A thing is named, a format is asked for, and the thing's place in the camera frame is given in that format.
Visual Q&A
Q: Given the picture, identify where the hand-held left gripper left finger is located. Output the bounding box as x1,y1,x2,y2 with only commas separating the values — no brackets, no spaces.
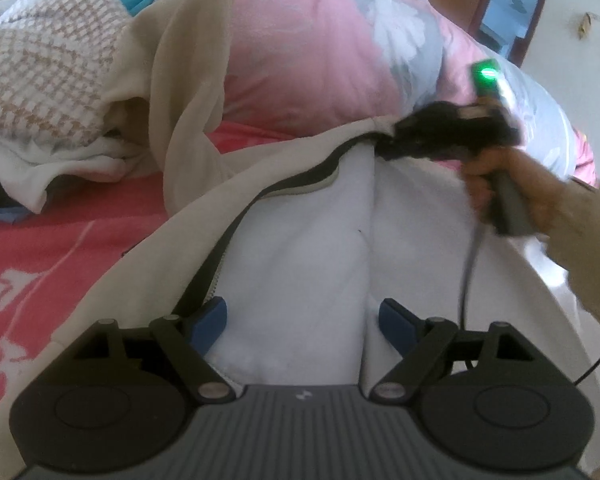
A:
72,297,233,403

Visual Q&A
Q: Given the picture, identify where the white brown checked knit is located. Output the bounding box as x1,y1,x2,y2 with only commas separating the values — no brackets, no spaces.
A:
0,0,138,148

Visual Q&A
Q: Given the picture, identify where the wall hook rack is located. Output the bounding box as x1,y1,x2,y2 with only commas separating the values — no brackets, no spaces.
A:
577,10,600,41

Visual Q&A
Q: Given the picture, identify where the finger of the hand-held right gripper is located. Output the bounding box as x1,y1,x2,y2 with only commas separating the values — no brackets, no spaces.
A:
394,102,461,133
380,131,463,162

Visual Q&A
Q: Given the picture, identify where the white cloth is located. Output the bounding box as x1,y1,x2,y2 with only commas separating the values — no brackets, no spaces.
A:
0,130,168,213

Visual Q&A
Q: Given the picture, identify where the pink floral bed sheet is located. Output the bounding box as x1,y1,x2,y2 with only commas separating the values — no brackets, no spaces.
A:
0,120,301,411

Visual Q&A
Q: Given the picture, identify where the person's right hand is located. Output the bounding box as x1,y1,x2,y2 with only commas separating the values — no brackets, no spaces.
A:
462,150,566,236

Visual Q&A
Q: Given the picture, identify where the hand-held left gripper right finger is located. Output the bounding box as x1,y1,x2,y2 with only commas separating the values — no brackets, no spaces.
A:
370,298,537,403

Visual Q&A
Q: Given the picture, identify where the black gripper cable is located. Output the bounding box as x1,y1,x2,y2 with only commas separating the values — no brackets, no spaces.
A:
450,220,600,388

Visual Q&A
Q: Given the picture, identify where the beige hooded jacket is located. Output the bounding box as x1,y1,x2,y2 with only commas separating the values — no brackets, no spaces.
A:
0,0,600,480

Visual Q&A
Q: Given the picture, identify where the pink grey floral quilt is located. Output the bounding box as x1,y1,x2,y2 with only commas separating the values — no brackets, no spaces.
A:
207,0,598,191

